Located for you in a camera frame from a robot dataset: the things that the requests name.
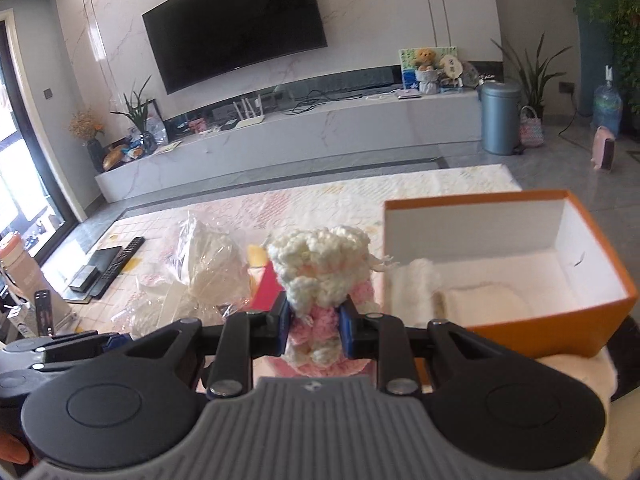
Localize grey-blue trash can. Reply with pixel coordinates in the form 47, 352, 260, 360
477, 80, 524, 156

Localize white router with antennas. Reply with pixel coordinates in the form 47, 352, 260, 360
233, 96, 266, 129

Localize cream dotted blanket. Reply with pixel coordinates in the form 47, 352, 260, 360
537, 346, 621, 404

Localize pink and white knitted toy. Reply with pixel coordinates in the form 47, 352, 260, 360
266, 226, 397, 377

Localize dark picture frame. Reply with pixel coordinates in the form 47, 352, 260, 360
144, 99, 169, 144

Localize black standing remote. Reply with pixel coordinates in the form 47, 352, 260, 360
34, 289, 54, 337

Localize green picture board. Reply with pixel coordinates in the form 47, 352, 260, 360
398, 46, 460, 92

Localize orange cardboard box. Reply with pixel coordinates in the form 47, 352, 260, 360
382, 189, 639, 359

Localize white marble television console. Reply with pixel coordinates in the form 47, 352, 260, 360
95, 87, 484, 205

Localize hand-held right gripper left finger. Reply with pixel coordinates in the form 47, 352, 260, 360
131, 291, 292, 400

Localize brown oval ornament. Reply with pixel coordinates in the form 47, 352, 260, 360
102, 145, 129, 169

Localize person's left hand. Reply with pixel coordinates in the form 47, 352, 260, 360
0, 431, 34, 467

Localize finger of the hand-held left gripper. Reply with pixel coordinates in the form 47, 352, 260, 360
31, 342, 135, 375
35, 330, 126, 353

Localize glass door with dark frame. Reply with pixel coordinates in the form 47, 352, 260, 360
0, 9, 87, 267

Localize dried flowers in dark vase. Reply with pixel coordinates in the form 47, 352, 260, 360
68, 108, 107, 174

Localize leafy plant on cabinet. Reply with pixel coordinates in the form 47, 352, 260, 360
574, 0, 640, 92

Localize green plant in glass vase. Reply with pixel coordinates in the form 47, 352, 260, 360
110, 76, 159, 155

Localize black wall television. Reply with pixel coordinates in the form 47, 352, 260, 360
142, 0, 329, 95

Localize pink knitted bag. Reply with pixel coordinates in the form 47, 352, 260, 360
518, 105, 545, 147

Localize round white hand fan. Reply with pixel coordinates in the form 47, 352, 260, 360
438, 54, 464, 92

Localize teddy bear bouquet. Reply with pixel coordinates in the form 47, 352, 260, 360
412, 47, 441, 95

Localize black book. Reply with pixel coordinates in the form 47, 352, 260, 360
67, 246, 124, 296

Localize long-leaf potted plant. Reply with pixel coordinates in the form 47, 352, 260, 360
492, 32, 574, 122

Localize black cables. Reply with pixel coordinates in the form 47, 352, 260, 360
279, 88, 362, 112

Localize small grey box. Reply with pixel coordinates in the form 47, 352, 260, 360
69, 265, 99, 289

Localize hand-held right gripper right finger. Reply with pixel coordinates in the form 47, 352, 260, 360
338, 297, 502, 397

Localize pink lace printed blanket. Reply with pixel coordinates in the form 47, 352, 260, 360
42, 163, 524, 341

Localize red box with clear side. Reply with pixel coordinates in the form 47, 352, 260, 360
248, 259, 287, 317

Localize small pink appliance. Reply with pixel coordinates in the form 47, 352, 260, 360
589, 125, 619, 171

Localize blue water bottle with pump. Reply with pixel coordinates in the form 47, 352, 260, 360
592, 65, 624, 136

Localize black remote control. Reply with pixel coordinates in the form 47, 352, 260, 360
102, 237, 146, 284

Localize small white carton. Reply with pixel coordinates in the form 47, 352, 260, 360
7, 304, 37, 339

